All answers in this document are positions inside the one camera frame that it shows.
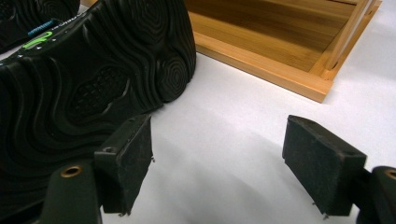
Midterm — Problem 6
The wooden shoe rack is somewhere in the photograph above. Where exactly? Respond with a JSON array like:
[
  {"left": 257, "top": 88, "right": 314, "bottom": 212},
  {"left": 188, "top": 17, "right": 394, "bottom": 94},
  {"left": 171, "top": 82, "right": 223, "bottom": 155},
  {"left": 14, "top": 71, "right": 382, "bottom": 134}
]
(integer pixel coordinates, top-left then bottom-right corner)
[{"left": 80, "top": 0, "right": 383, "bottom": 104}]

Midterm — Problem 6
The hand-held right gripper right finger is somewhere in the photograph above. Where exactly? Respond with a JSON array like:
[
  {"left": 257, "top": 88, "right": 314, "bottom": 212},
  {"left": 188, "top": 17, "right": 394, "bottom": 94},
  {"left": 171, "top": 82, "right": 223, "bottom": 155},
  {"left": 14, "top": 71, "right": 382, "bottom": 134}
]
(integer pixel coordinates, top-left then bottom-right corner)
[{"left": 281, "top": 114, "right": 368, "bottom": 217}]

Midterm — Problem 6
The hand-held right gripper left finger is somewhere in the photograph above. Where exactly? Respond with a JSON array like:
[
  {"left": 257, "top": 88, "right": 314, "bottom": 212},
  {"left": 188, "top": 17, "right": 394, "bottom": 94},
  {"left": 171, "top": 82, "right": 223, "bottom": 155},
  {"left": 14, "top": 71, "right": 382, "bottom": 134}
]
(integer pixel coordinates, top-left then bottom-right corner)
[{"left": 93, "top": 114, "right": 154, "bottom": 217}]

